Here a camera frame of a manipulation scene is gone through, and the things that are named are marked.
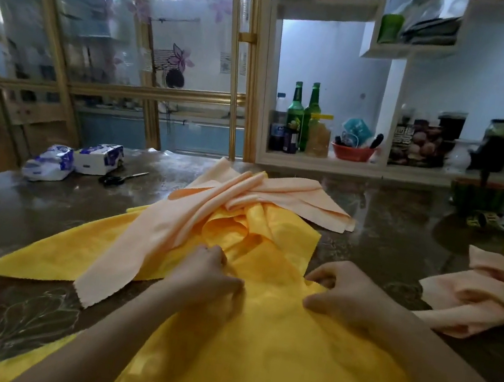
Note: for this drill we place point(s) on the green glass bottle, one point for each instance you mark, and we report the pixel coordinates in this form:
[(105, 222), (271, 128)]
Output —
[(295, 112), (311, 112)]

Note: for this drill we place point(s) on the stack of dark bags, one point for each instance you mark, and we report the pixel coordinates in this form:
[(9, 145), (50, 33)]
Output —
[(430, 30)]

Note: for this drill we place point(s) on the green plastic cup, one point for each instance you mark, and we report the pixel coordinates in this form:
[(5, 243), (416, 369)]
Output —
[(390, 28)]

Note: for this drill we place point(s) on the person's left thumb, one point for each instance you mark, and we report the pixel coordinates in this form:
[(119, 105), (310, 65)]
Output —
[(231, 284)]

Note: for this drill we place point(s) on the white ceramic vase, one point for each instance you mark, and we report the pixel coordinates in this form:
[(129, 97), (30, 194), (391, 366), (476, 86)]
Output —
[(459, 157)]

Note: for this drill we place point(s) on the person's left hand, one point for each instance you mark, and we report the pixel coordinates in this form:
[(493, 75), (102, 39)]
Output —
[(202, 278)]

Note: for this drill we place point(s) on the wooden framed glass door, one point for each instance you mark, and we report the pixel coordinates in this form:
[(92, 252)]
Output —
[(112, 47)]

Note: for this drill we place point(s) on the dark glass jar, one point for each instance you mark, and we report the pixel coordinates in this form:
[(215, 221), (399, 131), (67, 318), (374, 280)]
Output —
[(495, 146)]

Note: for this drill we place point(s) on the green ribbed pot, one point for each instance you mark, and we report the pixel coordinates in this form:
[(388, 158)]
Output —
[(480, 196)]

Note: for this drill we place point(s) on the yellow lid clear jar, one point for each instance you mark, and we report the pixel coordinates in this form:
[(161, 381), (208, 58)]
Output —
[(318, 137)]

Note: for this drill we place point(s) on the person's left forearm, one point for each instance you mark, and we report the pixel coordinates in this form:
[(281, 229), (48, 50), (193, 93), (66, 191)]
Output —
[(113, 343)]

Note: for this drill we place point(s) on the dark blue-label bottle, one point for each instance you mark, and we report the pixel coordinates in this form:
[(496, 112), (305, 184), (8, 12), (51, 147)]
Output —
[(277, 133)]

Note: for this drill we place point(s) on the teal packet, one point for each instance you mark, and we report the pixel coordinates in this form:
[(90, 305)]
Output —
[(356, 129)]

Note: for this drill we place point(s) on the person's right thumb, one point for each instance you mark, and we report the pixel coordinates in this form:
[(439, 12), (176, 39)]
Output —
[(317, 305)]

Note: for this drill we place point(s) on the white wall shelf unit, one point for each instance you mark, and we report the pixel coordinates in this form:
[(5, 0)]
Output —
[(394, 77)]

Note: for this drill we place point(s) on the white blue tissue packet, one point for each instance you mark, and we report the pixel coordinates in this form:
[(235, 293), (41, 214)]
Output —
[(49, 162), (97, 157)]

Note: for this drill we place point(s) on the yellow patterned cloth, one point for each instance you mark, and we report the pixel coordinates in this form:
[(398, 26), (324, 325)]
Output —
[(266, 343)]

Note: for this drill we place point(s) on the person's right hand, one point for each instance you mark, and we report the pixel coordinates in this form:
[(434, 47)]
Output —
[(349, 297)]

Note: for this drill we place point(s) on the long peach cloth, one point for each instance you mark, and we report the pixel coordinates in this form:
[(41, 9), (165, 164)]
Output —
[(210, 210)]

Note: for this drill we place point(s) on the crumpled peach cloth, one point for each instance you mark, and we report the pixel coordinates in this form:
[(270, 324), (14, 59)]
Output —
[(477, 300)]

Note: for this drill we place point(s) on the printed food box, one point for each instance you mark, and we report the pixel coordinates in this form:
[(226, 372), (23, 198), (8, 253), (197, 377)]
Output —
[(414, 145)]

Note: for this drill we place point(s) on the red plastic bowl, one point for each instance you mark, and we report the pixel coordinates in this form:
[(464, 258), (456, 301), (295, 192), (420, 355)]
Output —
[(352, 153)]

